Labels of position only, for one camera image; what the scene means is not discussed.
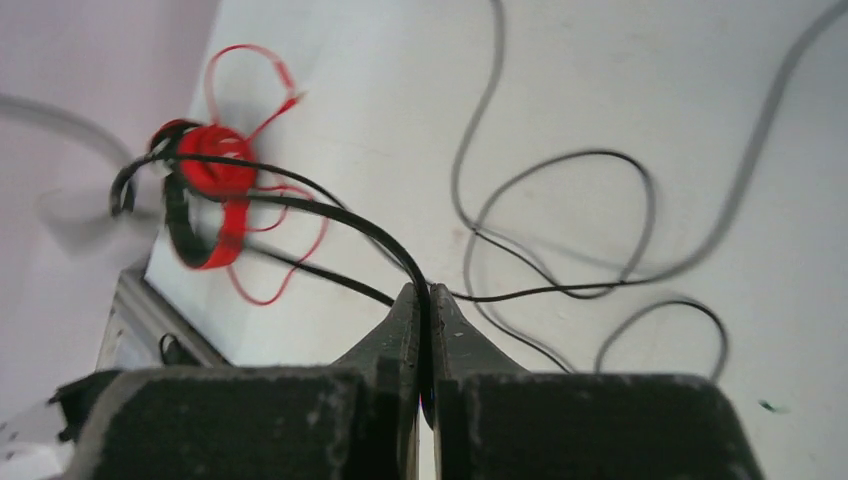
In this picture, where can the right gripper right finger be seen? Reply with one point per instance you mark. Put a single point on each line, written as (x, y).
(493, 419)

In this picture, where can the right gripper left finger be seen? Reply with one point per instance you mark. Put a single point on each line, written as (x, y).
(355, 418)

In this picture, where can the red headphones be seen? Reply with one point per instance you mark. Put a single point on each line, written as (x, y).
(182, 136)

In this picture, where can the black headset with microphone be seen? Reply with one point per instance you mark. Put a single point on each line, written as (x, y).
(122, 191)

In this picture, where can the black mounting rail base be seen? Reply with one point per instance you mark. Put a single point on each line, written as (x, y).
(143, 331)

